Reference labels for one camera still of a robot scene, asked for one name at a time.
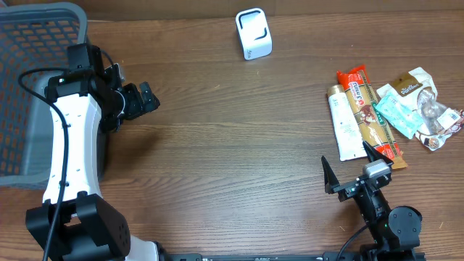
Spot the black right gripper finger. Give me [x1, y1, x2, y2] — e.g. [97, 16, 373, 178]
[321, 156, 340, 194]
[362, 141, 393, 165]

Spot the orange spaghetti packet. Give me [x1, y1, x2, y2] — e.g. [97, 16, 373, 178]
[336, 65, 407, 169]

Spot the white hair product tube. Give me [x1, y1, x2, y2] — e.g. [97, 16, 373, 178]
[327, 85, 367, 161]

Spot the teal wet wipes pack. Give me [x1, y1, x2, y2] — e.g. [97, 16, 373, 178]
[374, 91, 423, 139]

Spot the beige bread snack bag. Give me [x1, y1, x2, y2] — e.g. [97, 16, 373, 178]
[376, 67, 463, 151]

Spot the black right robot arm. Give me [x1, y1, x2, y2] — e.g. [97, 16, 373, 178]
[321, 141, 426, 260]

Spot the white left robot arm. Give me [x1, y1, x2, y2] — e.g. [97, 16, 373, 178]
[25, 43, 165, 261]

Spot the white barcode scanner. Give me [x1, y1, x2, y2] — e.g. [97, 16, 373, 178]
[235, 7, 273, 60]

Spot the grey plastic shopping basket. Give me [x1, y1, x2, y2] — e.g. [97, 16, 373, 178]
[1, 2, 88, 190]

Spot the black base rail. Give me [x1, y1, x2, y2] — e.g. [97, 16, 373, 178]
[167, 252, 357, 261]

